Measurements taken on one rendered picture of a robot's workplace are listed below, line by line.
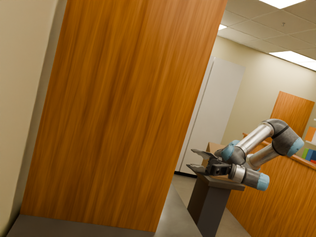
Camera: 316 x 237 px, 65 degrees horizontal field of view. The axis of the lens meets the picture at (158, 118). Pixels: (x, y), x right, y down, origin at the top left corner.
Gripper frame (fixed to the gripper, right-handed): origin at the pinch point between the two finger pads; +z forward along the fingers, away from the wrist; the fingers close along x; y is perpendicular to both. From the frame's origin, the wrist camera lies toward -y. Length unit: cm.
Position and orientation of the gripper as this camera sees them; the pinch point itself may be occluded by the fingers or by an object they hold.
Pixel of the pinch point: (190, 158)
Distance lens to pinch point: 117.8
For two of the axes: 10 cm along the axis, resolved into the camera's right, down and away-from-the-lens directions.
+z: -9.3, -3.0, 2.2
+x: 2.8, -9.5, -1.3
